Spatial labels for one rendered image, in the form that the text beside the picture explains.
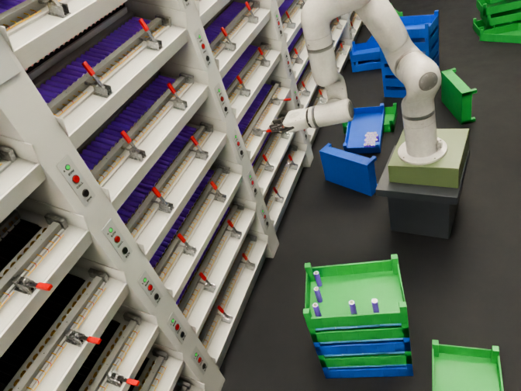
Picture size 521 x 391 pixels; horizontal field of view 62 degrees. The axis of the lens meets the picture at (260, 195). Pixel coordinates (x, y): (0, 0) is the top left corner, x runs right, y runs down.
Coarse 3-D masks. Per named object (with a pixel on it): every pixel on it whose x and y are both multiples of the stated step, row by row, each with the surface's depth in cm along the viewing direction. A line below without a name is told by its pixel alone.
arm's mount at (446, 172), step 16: (400, 144) 184; (448, 144) 174; (464, 144) 171; (400, 160) 176; (448, 160) 167; (464, 160) 176; (400, 176) 177; (416, 176) 173; (432, 176) 170; (448, 176) 166
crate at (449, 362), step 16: (432, 352) 145; (448, 352) 148; (464, 352) 145; (480, 352) 143; (496, 352) 138; (432, 368) 141; (448, 368) 145; (464, 368) 143; (480, 368) 142; (496, 368) 141; (448, 384) 141; (464, 384) 140; (480, 384) 138; (496, 384) 137
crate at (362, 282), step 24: (360, 264) 141; (384, 264) 140; (312, 288) 145; (336, 288) 142; (360, 288) 140; (384, 288) 138; (312, 312) 138; (336, 312) 136; (360, 312) 133; (384, 312) 125
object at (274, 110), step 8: (272, 80) 220; (280, 80) 219; (288, 80) 217; (280, 88) 220; (288, 88) 220; (280, 96) 215; (288, 96) 223; (272, 104) 210; (280, 104) 210; (272, 112) 205; (264, 120) 200; (264, 128) 196; (256, 136) 191; (264, 136) 194; (256, 144) 187; (248, 152) 177; (256, 152) 187
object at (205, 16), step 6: (198, 0) 151; (204, 0) 153; (210, 0) 153; (216, 0) 153; (222, 0) 157; (228, 0) 163; (198, 6) 141; (204, 6) 149; (210, 6) 149; (216, 6) 154; (222, 6) 159; (198, 12) 142; (204, 12) 146; (210, 12) 151; (216, 12) 156; (204, 18) 147; (210, 18) 152; (204, 24) 148
